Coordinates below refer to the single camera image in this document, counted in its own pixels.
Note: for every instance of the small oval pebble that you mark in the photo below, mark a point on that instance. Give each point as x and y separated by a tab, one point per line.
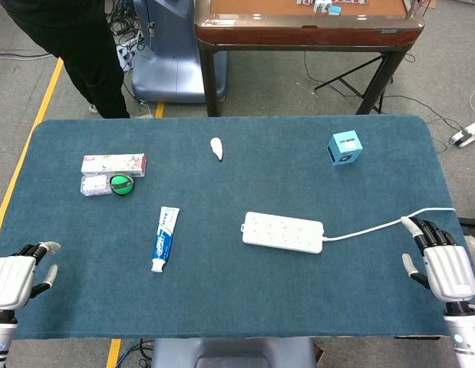
217	148

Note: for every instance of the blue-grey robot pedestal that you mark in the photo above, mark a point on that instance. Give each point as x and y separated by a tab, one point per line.
172	69

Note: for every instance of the right silver five-finger hand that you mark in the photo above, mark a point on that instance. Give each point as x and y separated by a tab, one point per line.
450	272

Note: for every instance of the light blue cube box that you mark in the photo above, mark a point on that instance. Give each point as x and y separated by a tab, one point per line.
346	147

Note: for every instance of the yellow floor tape line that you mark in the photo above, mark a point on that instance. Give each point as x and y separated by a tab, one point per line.
41	111

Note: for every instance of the grey-blue robot torso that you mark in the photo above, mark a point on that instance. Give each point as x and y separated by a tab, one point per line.
233	352

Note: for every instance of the blue felt table cloth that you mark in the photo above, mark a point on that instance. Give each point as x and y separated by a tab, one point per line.
221	291

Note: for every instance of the green ball with black band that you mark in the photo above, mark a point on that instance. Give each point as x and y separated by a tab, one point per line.
122	185

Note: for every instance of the upright white mahjong tile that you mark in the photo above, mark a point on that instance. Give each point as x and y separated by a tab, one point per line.
322	7

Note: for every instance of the blue white toothpaste tube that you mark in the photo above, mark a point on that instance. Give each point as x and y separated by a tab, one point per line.
164	237

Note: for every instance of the clear plastic box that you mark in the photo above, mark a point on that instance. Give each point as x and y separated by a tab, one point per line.
94	185

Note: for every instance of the flat blue-backed mahjong tile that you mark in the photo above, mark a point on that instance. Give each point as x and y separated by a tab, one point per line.
335	10

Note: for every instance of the white floral toothpaste box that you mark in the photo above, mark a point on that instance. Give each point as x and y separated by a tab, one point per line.
114	163

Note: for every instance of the white floor power strip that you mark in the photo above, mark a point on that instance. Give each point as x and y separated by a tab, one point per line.
471	132

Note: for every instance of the person in black clothes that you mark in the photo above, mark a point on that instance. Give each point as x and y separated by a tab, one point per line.
80	46

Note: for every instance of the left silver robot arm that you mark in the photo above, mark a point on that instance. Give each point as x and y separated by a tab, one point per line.
1	337

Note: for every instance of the left silver five-finger hand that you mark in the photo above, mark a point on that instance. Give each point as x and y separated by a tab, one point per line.
10	280

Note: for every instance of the brown mahjong table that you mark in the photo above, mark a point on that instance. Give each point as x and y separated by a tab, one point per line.
298	34

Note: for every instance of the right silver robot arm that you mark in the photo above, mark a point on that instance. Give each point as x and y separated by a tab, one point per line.
465	337

